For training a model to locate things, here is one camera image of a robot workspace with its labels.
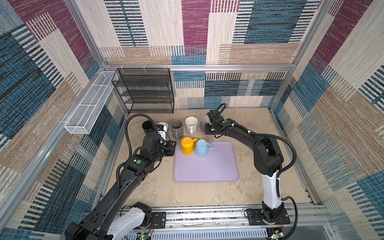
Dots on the lavender ceramic mug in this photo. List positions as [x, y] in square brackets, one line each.
[205, 121]

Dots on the blue floral dotted mug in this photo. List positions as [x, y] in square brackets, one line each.
[163, 127]

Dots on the grey ceramic mug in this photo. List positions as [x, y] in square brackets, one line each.
[177, 129]

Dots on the lavender plastic tray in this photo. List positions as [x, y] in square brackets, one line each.
[220, 165]

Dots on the light blue plain mug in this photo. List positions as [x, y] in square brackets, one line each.
[202, 148]

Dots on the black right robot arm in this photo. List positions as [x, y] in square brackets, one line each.
[268, 159]

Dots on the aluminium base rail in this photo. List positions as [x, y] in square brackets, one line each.
[230, 223]

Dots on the white wire mesh basket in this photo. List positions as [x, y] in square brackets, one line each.
[89, 109]

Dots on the black ceramic mug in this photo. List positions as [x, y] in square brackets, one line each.
[148, 127]

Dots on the white ceramic mug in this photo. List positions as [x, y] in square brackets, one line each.
[191, 123]

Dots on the black wire shelf rack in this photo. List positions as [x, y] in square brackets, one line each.
[147, 91]

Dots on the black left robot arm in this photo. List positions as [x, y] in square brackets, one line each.
[101, 223]

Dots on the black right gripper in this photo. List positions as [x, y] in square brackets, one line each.
[207, 132]

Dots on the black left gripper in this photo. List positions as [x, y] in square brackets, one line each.
[169, 148]

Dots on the yellow round mug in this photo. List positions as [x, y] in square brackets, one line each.
[187, 145]

